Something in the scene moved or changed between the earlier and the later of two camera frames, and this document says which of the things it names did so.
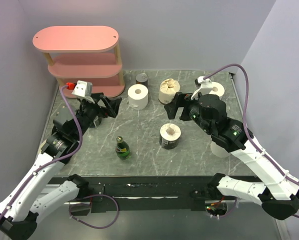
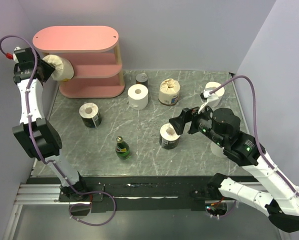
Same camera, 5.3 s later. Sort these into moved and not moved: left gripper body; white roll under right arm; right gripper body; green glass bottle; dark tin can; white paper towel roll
Moved: right gripper body; left gripper body
Not moved: dark tin can; white paper towel roll; green glass bottle; white roll under right arm
